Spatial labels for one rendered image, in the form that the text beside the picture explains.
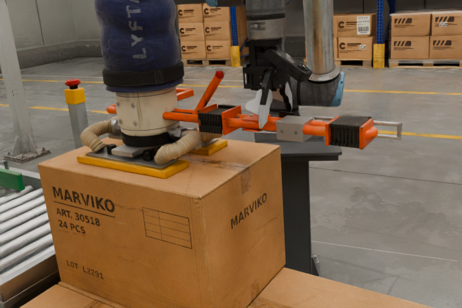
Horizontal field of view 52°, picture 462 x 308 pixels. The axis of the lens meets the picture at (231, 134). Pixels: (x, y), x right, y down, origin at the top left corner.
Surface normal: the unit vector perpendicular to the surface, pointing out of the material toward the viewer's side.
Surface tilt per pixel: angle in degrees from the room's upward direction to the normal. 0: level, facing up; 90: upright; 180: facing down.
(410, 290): 0
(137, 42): 73
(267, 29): 90
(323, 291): 0
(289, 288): 0
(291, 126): 90
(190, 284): 90
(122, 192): 90
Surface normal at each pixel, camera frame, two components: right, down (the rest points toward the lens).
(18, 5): 0.88, 0.07
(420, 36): -0.47, 0.29
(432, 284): -0.07, -0.96
